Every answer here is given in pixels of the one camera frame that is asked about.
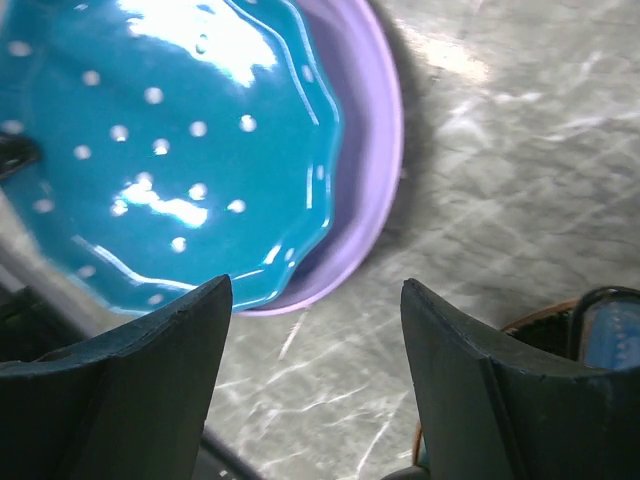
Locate blue polka dot plate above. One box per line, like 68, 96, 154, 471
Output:
1, 1, 344, 314

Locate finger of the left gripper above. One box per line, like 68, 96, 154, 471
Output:
0, 132, 40, 180

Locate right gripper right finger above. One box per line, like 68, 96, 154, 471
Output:
400, 279, 639, 479

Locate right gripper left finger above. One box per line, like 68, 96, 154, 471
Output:
1, 276, 232, 479

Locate purple plastic plate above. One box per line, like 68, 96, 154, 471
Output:
248, 1, 404, 317

